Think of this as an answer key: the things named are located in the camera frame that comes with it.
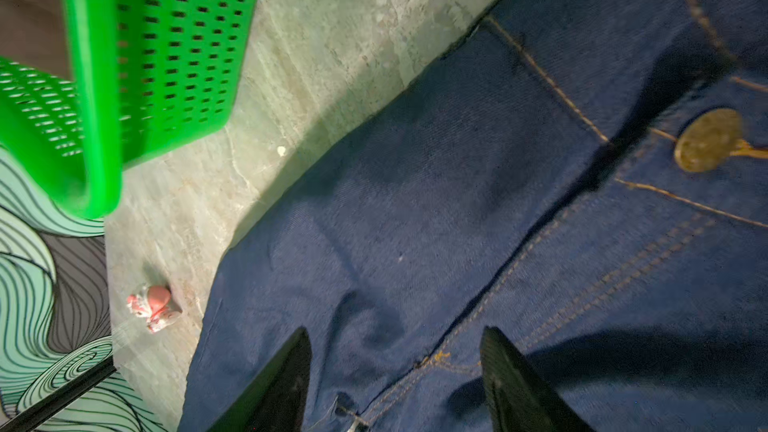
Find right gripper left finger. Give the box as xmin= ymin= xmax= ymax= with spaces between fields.
xmin=210 ymin=327 xmax=312 ymax=431

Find brown folded trousers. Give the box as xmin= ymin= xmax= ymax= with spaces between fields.
xmin=1 ymin=0 xmax=72 ymax=79

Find small pink white toy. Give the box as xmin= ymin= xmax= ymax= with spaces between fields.
xmin=126 ymin=285 xmax=182 ymax=334

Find dark blue denim trousers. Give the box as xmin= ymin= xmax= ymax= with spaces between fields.
xmin=179 ymin=0 xmax=767 ymax=431

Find green plastic basket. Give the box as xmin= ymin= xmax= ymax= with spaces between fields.
xmin=1 ymin=0 xmax=256 ymax=219

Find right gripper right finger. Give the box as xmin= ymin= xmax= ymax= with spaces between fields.
xmin=480 ymin=327 xmax=591 ymax=431

